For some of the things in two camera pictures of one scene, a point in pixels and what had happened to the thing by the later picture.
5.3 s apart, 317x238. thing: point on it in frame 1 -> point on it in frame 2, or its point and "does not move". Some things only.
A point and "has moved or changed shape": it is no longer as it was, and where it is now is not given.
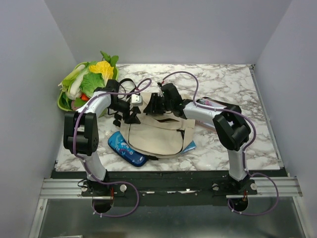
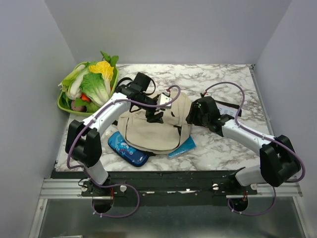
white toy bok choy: (72, 82) does not move
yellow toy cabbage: (103, 67) does not move
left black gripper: (132, 119) -> (151, 118)
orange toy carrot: (84, 97) does not move
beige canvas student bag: (160, 136) has moved or changed shape
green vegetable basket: (85, 79) does not move
